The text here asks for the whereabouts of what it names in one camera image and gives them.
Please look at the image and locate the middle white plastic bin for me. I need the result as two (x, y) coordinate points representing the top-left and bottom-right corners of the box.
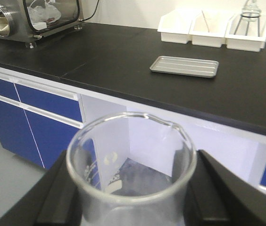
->
(190, 9), (235, 48)

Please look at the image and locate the black power cable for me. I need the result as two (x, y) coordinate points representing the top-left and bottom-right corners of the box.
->
(79, 0), (100, 22)

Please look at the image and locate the left white plastic bin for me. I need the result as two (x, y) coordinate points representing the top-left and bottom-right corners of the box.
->
(158, 8), (200, 44)

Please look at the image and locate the white plastic bin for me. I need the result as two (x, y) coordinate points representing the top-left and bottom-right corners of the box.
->
(190, 9), (235, 48)
(158, 8), (200, 44)
(225, 14), (266, 52)

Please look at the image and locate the stainless steel chamber appliance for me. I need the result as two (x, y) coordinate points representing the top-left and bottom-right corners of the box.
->
(0, 0), (84, 48)

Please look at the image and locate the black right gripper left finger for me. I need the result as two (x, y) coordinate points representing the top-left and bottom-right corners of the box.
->
(0, 151), (82, 226)

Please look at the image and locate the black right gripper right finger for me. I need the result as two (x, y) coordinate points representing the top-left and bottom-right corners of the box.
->
(184, 150), (266, 226)

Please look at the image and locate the black wire tripod stand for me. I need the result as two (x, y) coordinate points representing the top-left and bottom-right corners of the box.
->
(233, 13), (261, 37)

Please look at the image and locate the right white plastic bin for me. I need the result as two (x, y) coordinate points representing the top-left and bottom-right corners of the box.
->
(225, 14), (266, 52)

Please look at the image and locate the blue lab bench cabinet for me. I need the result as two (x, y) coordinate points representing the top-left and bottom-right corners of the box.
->
(0, 69), (84, 169)

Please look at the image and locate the silver metal tray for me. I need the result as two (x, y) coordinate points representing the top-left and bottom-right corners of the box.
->
(150, 56), (219, 78)

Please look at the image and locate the clear glass beaker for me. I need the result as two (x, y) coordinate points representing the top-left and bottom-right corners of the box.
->
(66, 112), (197, 226)

